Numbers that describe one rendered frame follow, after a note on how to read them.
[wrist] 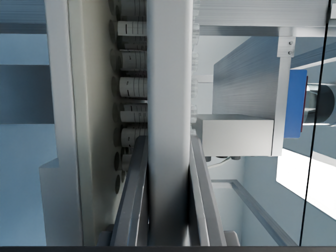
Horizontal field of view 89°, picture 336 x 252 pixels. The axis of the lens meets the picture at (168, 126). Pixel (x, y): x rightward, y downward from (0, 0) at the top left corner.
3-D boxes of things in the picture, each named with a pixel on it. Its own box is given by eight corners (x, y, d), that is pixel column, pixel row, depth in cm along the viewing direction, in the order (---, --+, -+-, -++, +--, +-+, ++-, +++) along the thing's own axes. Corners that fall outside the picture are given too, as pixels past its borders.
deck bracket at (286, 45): (277, 56, 44) (295, 56, 44) (279, 35, 43) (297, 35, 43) (275, 57, 45) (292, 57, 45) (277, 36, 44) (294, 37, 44)
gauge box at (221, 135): (201, 157, 48) (271, 156, 49) (202, 119, 47) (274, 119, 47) (189, 140, 70) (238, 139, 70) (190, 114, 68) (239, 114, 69)
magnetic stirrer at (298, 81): (276, 143, 51) (305, 143, 51) (282, 68, 48) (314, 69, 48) (244, 131, 71) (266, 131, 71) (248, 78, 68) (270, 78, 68)
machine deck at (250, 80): (268, 156, 48) (281, 156, 49) (280, 11, 43) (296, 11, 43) (209, 125, 110) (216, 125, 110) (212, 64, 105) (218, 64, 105)
